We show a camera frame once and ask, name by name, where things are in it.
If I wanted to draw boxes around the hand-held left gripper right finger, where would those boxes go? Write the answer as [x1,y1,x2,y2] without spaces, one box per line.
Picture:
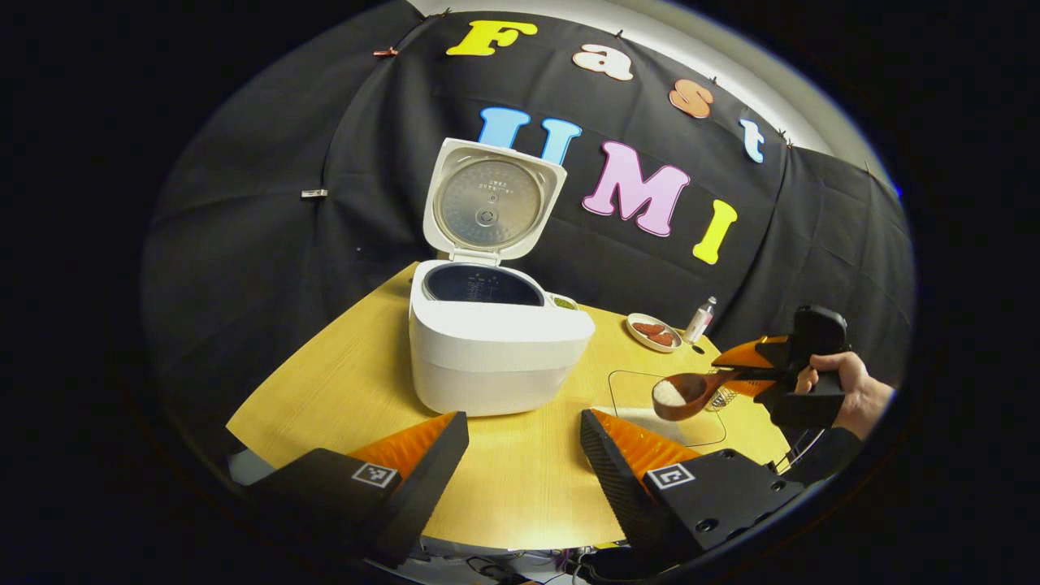
[579,408,807,570]

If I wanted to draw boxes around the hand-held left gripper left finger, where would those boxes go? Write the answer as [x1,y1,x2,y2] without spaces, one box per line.
[244,410,470,570]

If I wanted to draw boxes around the brown wooden spoon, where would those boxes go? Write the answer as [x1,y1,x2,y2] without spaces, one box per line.
[652,367,785,423]

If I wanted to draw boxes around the clear square rice container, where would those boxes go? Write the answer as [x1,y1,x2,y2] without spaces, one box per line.
[608,370,728,449]

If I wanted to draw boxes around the white rice cooker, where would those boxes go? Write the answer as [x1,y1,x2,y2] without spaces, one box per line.
[408,137,596,418]

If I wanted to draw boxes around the clear bottle with pink label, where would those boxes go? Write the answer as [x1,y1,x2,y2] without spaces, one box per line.
[682,296,718,345]

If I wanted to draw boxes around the white round plate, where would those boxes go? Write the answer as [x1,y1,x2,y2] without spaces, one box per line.
[626,313,683,353]

